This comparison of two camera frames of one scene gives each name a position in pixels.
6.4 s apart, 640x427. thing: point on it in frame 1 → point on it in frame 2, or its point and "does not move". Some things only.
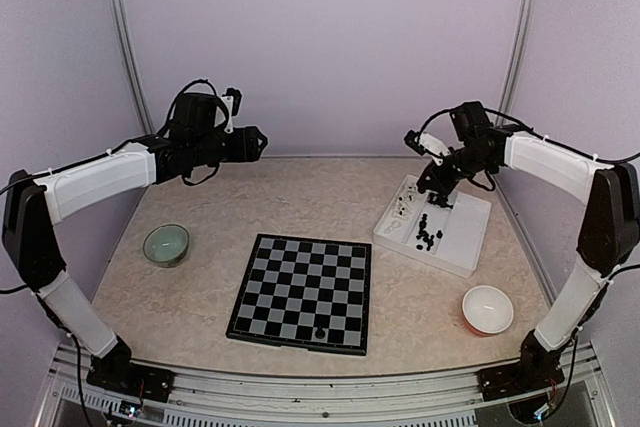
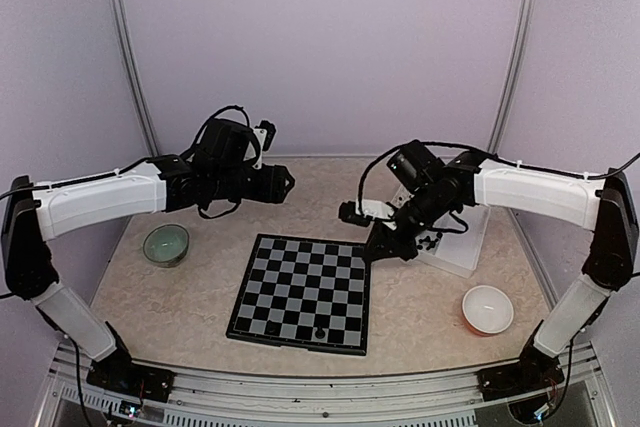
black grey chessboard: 305,293 does not move
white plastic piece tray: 448,238 does not move
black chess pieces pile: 424,235 does not move
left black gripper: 246,148 → 271,189
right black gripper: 439,183 → 394,243
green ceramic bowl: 166,245 does not move
